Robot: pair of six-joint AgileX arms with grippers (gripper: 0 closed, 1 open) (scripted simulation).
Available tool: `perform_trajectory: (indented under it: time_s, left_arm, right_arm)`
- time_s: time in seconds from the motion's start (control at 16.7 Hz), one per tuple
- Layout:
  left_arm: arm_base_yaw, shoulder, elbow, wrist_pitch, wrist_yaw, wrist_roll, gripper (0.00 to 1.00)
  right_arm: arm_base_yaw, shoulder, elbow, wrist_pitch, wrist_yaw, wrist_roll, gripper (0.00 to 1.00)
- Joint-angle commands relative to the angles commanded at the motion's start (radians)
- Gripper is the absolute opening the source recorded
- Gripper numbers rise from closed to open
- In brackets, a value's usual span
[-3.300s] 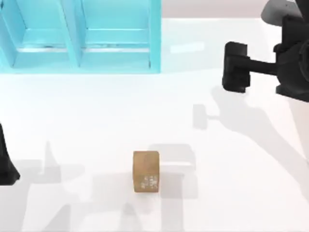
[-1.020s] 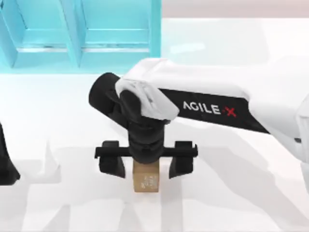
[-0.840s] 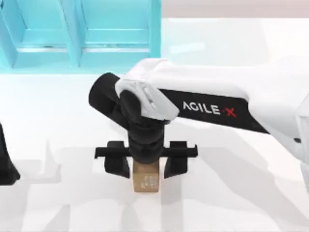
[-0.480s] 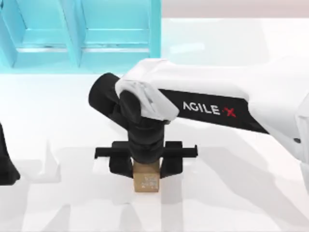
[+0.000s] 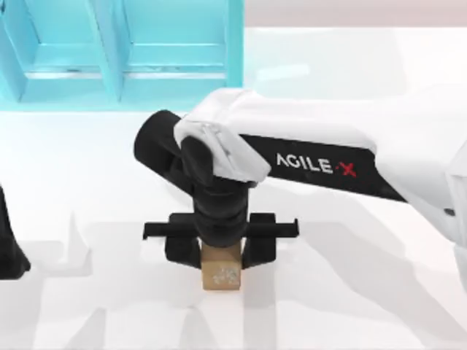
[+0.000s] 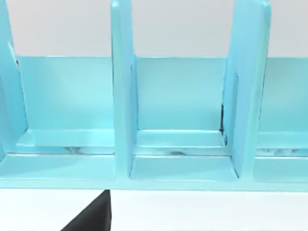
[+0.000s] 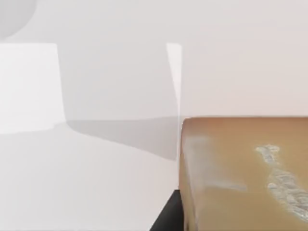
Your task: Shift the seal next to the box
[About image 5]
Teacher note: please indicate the light blue rack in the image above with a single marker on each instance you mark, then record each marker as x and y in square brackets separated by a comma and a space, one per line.
[171, 58]

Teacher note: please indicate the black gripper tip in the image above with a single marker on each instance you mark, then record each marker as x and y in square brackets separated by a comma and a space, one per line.
[11, 251]

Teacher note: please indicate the brown cardboard box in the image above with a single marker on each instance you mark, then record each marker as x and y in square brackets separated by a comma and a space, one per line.
[220, 273]

